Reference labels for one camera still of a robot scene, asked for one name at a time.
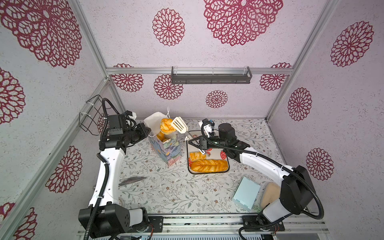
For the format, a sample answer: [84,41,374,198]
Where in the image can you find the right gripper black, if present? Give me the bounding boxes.
[188,135,229,152]

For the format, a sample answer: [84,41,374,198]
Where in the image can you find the knotted bread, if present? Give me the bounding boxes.
[160,119,176,135]

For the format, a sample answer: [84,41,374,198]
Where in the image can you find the floral paper bag white interior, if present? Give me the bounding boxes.
[144,112,182,167]

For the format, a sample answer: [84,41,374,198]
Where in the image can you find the metal tongs with white tips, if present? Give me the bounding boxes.
[171,117,207,155]

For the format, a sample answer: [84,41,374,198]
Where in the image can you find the bread roll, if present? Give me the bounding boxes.
[157,132,166,142]

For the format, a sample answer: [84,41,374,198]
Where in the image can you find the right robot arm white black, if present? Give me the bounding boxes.
[189,119,325,234]

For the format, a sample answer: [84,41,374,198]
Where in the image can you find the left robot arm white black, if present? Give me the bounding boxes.
[78,98,153,240]

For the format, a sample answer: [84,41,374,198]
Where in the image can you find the long braided bread loaf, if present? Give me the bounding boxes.
[191,160,229,173]

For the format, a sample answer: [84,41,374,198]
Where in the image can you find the flaky pastry bread left front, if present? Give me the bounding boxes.
[189,152,207,162]

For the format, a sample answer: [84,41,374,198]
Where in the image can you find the mint green box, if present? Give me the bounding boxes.
[232,177,261,212]

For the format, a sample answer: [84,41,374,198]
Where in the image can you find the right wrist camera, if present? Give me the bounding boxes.
[199,119,215,138]

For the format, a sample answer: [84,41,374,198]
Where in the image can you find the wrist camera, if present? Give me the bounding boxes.
[107,111,137,136]
[199,119,215,138]

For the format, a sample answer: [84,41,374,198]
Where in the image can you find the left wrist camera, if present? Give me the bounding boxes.
[107,111,137,136]

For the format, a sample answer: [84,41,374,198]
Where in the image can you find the black wire wall rack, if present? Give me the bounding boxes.
[78,95,105,136]

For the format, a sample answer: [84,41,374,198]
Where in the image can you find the black wall shelf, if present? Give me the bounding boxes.
[171,67,253,85]

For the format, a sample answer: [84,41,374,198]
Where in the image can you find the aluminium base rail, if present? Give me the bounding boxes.
[76,213,329,238]

